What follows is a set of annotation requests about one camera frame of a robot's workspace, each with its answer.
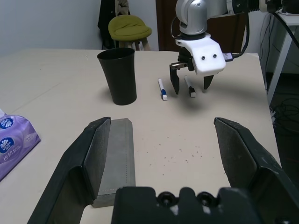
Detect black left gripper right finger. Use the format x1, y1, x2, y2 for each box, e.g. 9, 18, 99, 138
214, 117, 299, 224

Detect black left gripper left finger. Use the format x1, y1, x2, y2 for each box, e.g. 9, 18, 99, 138
27, 116, 112, 224

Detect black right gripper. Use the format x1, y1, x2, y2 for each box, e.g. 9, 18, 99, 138
169, 45, 214, 95

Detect white marker black cap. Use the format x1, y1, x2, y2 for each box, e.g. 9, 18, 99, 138
184, 75, 197, 98

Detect white marker blue cap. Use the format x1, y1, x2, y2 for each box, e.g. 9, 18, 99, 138
157, 78, 169, 102

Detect grey glasses case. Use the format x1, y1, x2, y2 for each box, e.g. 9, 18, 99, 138
92, 118, 137, 208

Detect purple tissue pack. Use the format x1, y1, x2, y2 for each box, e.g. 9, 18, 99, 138
0, 109, 42, 182

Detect wooden stool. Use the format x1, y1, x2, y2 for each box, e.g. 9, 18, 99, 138
115, 38, 150, 51

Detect black plastic cup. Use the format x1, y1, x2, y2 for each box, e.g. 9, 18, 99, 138
96, 47, 137, 106

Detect yellow-green chair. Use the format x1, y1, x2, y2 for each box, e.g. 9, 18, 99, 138
108, 14, 152, 43

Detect white metal pole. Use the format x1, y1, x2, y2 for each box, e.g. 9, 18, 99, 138
266, 24, 296, 106

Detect black hanging jacket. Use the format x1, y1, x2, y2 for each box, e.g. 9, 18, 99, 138
97, 0, 130, 50

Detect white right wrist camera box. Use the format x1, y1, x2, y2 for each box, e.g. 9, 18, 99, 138
175, 32, 227, 76

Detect black floor cable bundle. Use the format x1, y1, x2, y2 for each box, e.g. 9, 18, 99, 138
270, 97, 299, 124

